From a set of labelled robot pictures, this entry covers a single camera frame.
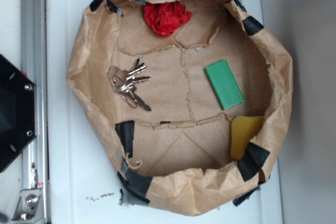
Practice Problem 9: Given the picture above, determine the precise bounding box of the brown paper bag bin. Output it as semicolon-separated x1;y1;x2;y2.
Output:
67;0;293;216

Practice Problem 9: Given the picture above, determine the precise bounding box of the aluminium extrusion rail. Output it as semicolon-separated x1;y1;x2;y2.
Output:
20;0;51;223

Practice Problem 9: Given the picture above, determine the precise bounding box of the red crumpled paper ball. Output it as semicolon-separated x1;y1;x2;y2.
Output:
143;1;192;37

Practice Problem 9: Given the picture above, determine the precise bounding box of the green rectangular block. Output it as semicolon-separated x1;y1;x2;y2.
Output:
205;60;245;110

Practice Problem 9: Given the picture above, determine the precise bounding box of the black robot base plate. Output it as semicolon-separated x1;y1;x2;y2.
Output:
1;56;36;172

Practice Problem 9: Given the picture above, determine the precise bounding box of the yellow sponge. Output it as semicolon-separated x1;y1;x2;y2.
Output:
230;115;264;159

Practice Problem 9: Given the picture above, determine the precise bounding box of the silver key bunch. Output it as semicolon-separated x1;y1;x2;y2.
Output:
108;59;152;112

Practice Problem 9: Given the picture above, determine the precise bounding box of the silver corner bracket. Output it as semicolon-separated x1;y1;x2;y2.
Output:
11;189;44;223

